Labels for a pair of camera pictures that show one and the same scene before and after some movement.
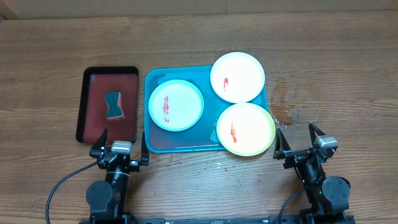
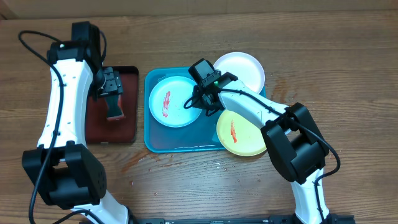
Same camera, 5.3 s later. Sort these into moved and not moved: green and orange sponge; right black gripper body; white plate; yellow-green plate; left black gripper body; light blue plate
Moved: left black gripper body; light blue plate; right black gripper body
Not moved: green and orange sponge; yellow-green plate; white plate
